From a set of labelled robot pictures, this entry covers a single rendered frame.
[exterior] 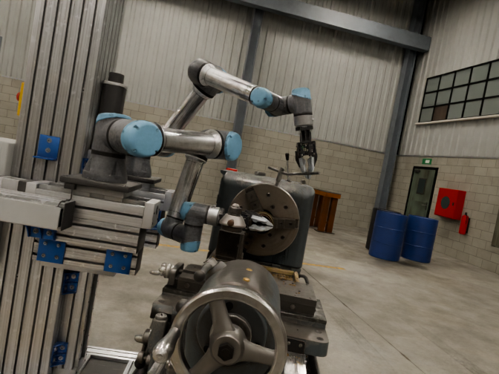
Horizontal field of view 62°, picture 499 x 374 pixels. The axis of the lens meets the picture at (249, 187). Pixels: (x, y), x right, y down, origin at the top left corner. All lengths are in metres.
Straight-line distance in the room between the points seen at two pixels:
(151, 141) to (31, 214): 0.42
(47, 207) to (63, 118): 0.44
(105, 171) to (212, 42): 10.94
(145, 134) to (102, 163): 0.20
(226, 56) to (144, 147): 10.99
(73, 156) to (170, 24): 10.73
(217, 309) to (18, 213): 1.01
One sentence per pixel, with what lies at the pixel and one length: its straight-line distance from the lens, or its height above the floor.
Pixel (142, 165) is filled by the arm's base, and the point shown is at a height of 1.22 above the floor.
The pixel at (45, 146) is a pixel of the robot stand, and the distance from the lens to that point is 1.73.
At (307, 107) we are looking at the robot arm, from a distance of 1.68.
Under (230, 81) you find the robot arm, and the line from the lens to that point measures 1.71.
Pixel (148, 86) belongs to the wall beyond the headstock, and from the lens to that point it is 11.99.
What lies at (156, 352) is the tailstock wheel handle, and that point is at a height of 1.09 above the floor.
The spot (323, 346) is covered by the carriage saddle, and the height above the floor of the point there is 0.89.
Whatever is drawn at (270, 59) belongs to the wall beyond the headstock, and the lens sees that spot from 12.52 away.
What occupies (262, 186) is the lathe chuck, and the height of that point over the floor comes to 1.22.
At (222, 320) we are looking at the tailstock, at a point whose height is 1.11.
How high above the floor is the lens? 1.30
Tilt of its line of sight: 3 degrees down
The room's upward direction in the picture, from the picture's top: 10 degrees clockwise
